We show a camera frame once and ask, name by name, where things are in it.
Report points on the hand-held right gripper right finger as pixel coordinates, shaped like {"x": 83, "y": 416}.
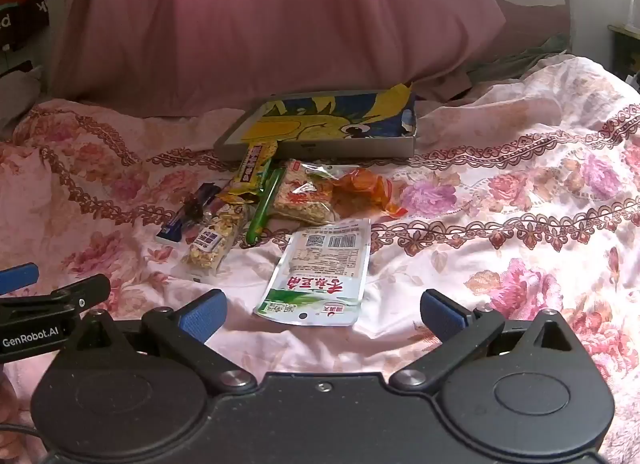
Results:
{"x": 442, "y": 315}

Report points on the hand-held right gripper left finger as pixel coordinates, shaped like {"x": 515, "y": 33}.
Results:
{"x": 202, "y": 318}

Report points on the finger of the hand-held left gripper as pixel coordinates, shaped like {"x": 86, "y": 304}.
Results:
{"x": 75, "y": 291}
{"x": 17, "y": 279}

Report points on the clear oat bar packet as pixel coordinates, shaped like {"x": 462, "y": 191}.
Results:
{"x": 212, "y": 244}

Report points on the dark purple packet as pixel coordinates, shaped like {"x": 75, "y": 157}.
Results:
{"x": 171, "y": 233}

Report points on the dark snack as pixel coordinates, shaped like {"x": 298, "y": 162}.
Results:
{"x": 194, "y": 206}

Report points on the white and green pouch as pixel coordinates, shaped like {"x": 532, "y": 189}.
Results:
{"x": 315, "y": 269}

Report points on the green stick packet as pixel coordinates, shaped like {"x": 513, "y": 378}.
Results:
{"x": 262, "y": 209}

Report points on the orange snack packet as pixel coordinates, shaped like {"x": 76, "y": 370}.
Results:
{"x": 365, "y": 189}

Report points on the yellow snack bar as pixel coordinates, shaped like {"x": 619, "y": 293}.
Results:
{"x": 250, "y": 171}

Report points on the clear rice cracker packet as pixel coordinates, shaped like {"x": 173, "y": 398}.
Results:
{"x": 300, "y": 194}

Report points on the grey tray cartoon lining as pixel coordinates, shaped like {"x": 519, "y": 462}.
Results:
{"x": 325, "y": 118}

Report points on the floral bedsheet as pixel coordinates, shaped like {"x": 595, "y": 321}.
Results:
{"x": 500, "y": 194}

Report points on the green cloth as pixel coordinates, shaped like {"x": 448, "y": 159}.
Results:
{"x": 540, "y": 49}

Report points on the dark wooden furniture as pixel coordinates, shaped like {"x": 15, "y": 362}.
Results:
{"x": 625, "y": 51}

